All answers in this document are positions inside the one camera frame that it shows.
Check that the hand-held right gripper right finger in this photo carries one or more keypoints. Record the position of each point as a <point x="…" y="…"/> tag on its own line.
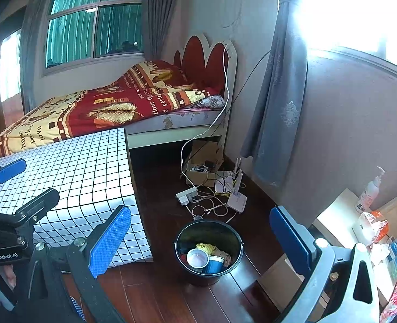
<point x="292" y="239"/>

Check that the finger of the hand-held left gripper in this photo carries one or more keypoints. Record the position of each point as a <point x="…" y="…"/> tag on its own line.
<point x="44" y="202"/>
<point x="10" y="170"/>

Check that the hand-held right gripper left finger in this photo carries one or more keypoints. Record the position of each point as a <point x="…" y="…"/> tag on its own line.
<point x="111" y="239"/>

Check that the black bucket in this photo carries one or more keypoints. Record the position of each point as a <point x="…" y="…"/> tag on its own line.
<point x="232" y="239"/>

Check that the beige cloth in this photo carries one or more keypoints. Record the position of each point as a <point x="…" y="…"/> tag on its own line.
<point x="225" y="257"/>

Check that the blue patterned paper cup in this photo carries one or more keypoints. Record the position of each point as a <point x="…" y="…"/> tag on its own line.
<point x="215" y="265"/>

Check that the yellow cloth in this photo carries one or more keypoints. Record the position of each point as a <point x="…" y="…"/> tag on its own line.
<point x="206" y="248"/>

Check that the red and white paper cup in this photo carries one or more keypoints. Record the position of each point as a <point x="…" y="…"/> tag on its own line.
<point x="197" y="259"/>

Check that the person's left hand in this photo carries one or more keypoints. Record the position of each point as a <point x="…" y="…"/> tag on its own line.
<point x="9" y="276"/>

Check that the white checked tablecloth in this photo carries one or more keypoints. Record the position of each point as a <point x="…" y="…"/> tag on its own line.
<point x="84" y="175"/>

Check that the white router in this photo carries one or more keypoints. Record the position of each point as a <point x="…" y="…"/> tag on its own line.
<point x="237" y="202"/>

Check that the blue white striped cloth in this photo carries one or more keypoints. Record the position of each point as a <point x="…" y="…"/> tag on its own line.
<point x="78" y="309"/>

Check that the white orange tissue pack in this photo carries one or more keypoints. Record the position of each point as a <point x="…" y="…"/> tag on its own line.
<point x="370" y="227"/>

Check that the white power strip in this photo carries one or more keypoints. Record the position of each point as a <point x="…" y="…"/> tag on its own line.
<point x="186" y="195"/>

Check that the white pump lotion bottle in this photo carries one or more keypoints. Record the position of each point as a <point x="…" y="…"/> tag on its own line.
<point x="368" y="195"/>

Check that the red yellow printed blanket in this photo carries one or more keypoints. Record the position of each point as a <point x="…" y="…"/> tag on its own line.
<point x="84" y="107"/>

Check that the narrow bright window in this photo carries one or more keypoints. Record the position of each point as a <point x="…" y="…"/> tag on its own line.
<point x="10" y="67"/>

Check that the cardboard box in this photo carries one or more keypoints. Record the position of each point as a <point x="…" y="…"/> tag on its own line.
<point x="203" y="153"/>

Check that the grey curtain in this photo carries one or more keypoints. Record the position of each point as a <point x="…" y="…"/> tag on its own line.
<point x="33" y="40"/>
<point x="163" y="16"/>
<point x="279" y="107"/>

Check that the pale mattress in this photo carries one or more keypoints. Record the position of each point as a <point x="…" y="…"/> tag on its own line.
<point x="178" y="119"/>

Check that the green window curtain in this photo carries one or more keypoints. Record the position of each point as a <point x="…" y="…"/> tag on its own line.
<point x="70" y="37"/>

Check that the floral pillow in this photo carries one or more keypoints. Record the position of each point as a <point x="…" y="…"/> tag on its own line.
<point x="210" y="101"/>

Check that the large sliding window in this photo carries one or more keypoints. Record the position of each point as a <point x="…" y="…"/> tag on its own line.
<point x="94" y="23"/>

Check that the small dark object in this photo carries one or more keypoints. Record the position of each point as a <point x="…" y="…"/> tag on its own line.
<point x="128" y="44"/>

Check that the white bed frame red headboard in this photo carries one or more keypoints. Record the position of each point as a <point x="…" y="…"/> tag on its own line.
<point x="198" y="53"/>

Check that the bright window grey frame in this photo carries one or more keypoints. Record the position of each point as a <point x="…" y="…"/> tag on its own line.
<point x="353" y="10"/>

